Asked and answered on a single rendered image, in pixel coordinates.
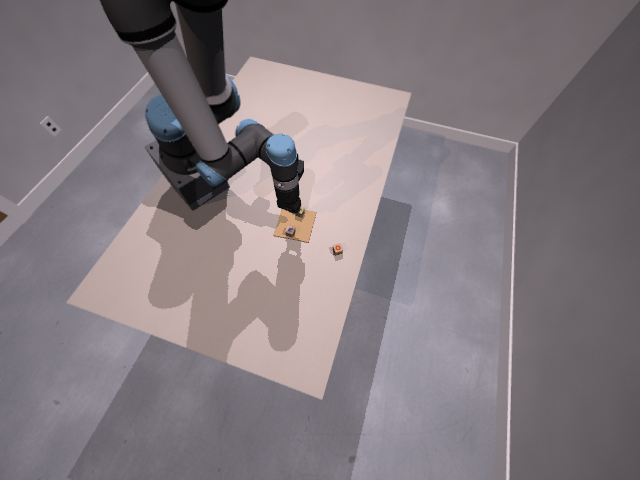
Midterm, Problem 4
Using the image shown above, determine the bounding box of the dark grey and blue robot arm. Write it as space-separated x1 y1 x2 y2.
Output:
100 0 298 187

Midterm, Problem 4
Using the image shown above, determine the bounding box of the tan flat mat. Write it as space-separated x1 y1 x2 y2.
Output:
273 209 316 243

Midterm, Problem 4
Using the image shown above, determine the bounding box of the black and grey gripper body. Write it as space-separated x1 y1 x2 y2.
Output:
272 154 304 213

